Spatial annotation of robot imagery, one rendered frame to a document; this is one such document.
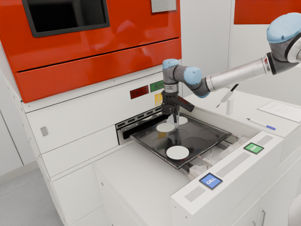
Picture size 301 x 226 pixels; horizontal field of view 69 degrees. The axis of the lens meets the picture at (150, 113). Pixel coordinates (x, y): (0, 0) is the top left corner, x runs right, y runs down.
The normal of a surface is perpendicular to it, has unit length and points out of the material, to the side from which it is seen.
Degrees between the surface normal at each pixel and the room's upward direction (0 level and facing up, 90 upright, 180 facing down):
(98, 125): 90
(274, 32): 42
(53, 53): 90
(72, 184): 90
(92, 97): 90
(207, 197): 0
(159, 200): 0
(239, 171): 0
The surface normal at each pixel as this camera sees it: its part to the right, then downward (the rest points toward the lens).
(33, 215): -0.10, -0.90
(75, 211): 0.61, 0.29
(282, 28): -0.62, -0.46
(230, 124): -0.79, 0.33
